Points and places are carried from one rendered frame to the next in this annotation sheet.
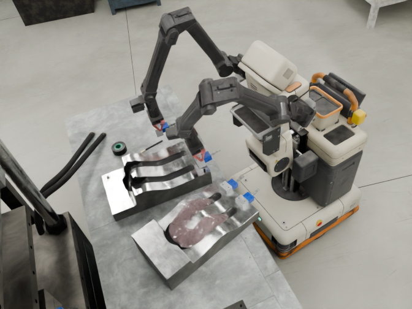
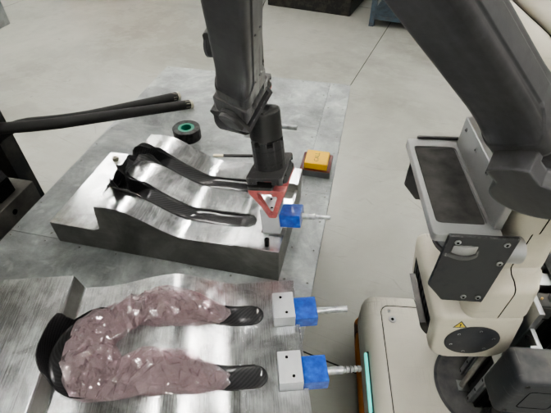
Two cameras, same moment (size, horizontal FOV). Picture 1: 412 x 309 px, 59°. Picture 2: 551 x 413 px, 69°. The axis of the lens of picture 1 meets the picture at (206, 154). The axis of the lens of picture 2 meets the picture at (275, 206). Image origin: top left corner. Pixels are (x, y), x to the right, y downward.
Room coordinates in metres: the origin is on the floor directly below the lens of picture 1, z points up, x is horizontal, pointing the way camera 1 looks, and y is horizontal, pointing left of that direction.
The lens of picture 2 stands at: (0.68, -0.24, 1.48)
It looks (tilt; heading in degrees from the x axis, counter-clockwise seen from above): 44 degrees down; 29
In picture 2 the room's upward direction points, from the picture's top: straight up
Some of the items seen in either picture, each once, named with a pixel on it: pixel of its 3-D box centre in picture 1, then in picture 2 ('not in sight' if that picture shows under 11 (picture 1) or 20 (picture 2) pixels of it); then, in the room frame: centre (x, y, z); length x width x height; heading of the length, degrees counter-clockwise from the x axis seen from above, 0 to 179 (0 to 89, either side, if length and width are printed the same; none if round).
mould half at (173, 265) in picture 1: (197, 226); (147, 356); (0.85, 0.09, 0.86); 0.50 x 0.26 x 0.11; 123
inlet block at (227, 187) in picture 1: (233, 183); (310, 310); (1.05, -0.11, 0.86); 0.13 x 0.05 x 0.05; 123
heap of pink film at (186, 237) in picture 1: (195, 219); (145, 338); (0.85, 0.09, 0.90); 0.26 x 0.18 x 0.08; 123
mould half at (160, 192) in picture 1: (154, 175); (182, 197); (1.17, 0.27, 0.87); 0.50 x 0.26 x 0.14; 106
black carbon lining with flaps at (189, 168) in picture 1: (156, 168); (183, 183); (1.16, 0.25, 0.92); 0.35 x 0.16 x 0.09; 106
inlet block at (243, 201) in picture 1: (249, 197); (320, 371); (0.96, -0.17, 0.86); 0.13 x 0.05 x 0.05; 123
